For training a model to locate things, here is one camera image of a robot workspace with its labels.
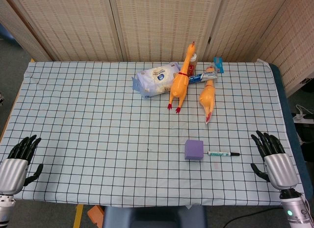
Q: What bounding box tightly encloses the black floor cable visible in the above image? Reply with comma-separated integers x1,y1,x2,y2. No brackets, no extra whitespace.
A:
220,207,283,228

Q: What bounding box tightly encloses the white power strip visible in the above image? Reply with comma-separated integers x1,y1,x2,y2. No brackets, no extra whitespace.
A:
291,104,314,123

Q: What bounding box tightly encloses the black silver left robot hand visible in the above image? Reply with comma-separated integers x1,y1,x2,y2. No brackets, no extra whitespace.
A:
0,134,44,196

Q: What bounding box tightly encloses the yellow rubber chicken toy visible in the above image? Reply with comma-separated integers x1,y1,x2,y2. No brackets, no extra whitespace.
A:
198,65,219,125
167,40,197,114

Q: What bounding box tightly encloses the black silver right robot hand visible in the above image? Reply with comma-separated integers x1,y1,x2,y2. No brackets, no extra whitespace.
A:
250,130,300,192

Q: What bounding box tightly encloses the purple foam cube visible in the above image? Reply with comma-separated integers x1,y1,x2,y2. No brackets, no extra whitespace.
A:
184,139,205,161

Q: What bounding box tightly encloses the yellow floor tape strip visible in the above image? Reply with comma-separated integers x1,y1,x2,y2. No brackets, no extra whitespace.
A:
73,204,84,228

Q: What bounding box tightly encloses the blue white toothpaste tube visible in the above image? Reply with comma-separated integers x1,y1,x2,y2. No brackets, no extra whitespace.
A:
187,71,219,84

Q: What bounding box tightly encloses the brown bottle with red label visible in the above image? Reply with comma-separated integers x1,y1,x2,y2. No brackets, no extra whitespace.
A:
187,54,198,76

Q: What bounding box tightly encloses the white black checked tablecloth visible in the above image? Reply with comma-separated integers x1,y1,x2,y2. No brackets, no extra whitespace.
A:
0,58,306,208

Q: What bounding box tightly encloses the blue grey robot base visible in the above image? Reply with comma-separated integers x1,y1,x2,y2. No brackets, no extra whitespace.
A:
103,205,208,228

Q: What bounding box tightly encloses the small blue packet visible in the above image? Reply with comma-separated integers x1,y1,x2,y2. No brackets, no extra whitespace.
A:
212,57,225,73

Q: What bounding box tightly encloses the blue white wet wipes pack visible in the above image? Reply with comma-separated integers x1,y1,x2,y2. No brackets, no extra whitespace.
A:
131,62,182,100

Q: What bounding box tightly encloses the blue padded table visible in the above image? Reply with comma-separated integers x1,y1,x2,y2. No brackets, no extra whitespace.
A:
268,63,314,200

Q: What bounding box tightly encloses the orange block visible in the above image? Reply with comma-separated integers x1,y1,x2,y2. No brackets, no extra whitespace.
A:
87,204,105,228

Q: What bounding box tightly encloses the beige woven folding screen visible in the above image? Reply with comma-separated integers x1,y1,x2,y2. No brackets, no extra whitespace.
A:
0,0,314,97

